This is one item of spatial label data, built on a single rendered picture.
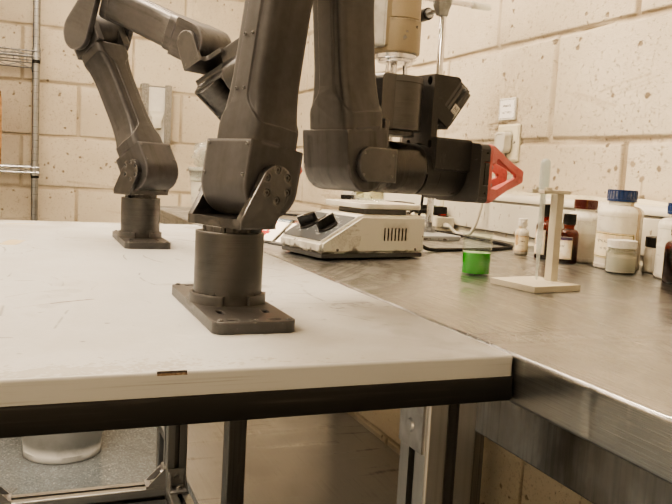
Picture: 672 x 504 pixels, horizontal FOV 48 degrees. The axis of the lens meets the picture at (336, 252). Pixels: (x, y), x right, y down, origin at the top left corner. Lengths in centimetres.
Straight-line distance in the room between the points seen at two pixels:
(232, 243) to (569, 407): 31
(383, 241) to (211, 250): 56
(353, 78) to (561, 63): 98
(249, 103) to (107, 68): 66
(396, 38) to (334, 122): 90
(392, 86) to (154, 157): 53
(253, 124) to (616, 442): 39
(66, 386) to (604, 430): 34
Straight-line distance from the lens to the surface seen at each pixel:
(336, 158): 76
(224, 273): 67
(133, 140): 126
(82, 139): 354
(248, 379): 52
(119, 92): 130
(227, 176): 69
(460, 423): 62
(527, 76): 179
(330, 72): 77
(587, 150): 160
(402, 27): 165
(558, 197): 101
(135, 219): 126
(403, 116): 82
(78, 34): 136
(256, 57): 70
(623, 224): 129
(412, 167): 83
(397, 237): 121
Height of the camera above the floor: 103
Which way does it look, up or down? 6 degrees down
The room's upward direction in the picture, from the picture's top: 3 degrees clockwise
